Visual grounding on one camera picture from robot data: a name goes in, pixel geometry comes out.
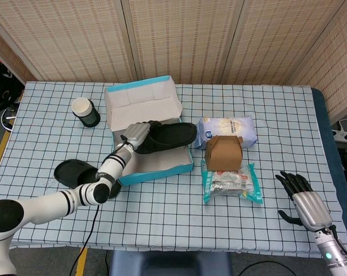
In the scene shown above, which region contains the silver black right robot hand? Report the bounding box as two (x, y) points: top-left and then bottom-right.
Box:
(276, 171), (334, 232)

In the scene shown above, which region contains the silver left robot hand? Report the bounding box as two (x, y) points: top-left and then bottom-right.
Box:
(120, 121), (155, 150)

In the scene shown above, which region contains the black rubber slipper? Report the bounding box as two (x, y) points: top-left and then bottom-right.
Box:
(133, 120), (198, 155)
(54, 159), (123, 199)

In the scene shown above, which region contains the teal cardboard shoe box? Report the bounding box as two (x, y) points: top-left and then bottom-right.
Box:
(103, 75), (194, 186)

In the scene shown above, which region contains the brown kraft gable box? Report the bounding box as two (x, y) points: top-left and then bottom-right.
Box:
(205, 135), (244, 172)

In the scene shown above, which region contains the black mesh cup holder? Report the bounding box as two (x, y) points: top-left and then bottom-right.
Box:
(77, 102), (101, 129)

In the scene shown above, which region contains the dark blue table padding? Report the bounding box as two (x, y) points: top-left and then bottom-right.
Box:
(310, 87), (347, 254)

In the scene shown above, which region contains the teal clear snack packet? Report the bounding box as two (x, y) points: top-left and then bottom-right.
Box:
(201, 159), (263, 205)

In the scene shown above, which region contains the white plastic chair base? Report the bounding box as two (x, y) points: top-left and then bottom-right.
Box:
(331, 119), (347, 143)

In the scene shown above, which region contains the pale blue white food bag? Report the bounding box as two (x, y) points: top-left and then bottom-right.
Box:
(194, 115), (258, 150)

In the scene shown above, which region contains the blue checked tablecloth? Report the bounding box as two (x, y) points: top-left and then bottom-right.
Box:
(0, 81), (347, 259)

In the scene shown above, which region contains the bamboo folding screen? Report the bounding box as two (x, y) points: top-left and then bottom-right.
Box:
(0, 0), (347, 121)

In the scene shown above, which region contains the chrome swivel stool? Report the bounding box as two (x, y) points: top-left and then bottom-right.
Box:
(0, 106), (20, 133)

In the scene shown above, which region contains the blue chair seat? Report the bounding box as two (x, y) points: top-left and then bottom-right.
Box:
(109, 251), (233, 276)

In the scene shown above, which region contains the black floor cable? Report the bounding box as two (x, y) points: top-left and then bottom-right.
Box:
(238, 260), (321, 276)

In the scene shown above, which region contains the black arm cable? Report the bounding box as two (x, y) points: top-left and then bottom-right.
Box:
(69, 204), (101, 276)

